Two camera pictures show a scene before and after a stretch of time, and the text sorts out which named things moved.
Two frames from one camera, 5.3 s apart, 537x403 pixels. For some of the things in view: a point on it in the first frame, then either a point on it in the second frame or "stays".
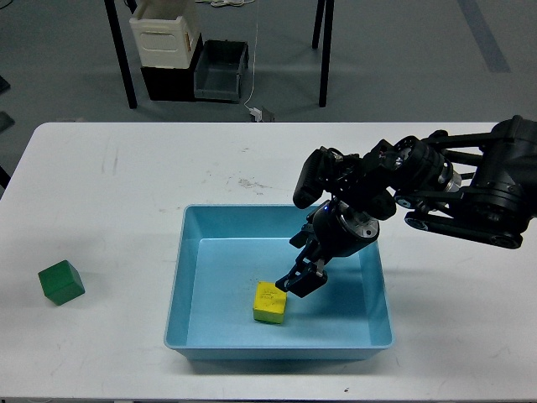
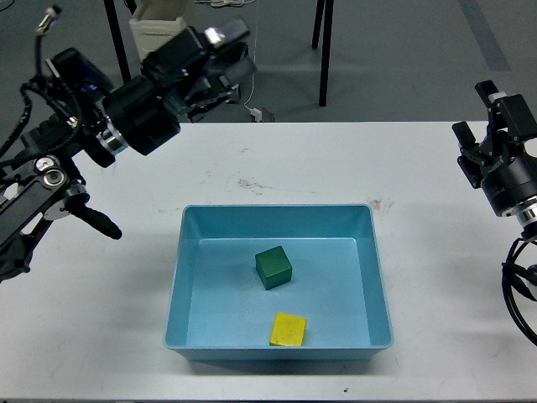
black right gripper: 331,231 -> 511,181
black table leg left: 122,52 stays
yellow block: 269,302 -> 288,330
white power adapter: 257,113 stays
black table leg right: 324,78 stays
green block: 61,282 -> 273,267
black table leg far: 318,19 stays
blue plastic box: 225,302 stays
